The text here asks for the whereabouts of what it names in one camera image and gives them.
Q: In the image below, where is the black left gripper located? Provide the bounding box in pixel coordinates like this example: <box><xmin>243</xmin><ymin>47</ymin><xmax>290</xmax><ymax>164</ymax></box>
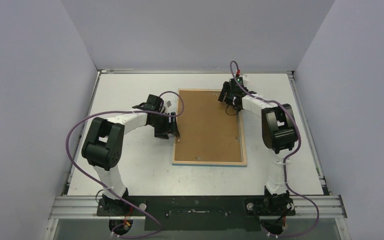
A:
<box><xmin>149</xmin><ymin>112</ymin><xmax>179</xmax><ymax>140</ymax></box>

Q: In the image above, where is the brown cardboard backing board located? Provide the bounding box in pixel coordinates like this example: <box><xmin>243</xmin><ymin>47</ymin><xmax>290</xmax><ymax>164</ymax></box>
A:
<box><xmin>174</xmin><ymin>90</ymin><xmax>243</xmax><ymax>163</ymax></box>

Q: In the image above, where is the blue wooden picture frame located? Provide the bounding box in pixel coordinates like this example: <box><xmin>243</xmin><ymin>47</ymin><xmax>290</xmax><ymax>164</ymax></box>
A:
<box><xmin>171</xmin><ymin>88</ymin><xmax>248</xmax><ymax>168</ymax></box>

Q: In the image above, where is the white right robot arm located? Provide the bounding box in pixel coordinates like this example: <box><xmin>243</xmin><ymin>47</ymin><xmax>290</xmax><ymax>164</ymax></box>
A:
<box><xmin>218</xmin><ymin>76</ymin><xmax>299</xmax><ymax>215</ymax></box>

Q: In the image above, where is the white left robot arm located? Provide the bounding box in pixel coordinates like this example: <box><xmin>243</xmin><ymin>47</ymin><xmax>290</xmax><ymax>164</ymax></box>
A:
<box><xmin>81</xmin><ymin>94</ymin><xmax>181</xmax><ymax>216</ymax></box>

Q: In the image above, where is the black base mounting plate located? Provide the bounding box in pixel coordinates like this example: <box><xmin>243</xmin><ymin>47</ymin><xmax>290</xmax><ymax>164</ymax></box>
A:
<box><xmin>95</xmin><ymin>195</ymin><xmax>296</xmax><ymax>232</ymax></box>

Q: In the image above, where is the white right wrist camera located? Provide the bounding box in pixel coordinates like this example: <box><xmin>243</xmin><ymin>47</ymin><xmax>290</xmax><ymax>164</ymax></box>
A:
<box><xmin>237</xmin><ymin>75</ymin><xmax>249</xmax><ymax>87</ymax></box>

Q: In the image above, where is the aluminium front rail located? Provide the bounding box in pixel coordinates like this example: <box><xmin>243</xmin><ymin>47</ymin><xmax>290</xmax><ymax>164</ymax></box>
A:
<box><xmin>48</xmin><ymin>195</ymin><xmax>348</xmax><ymax>220</ymax></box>

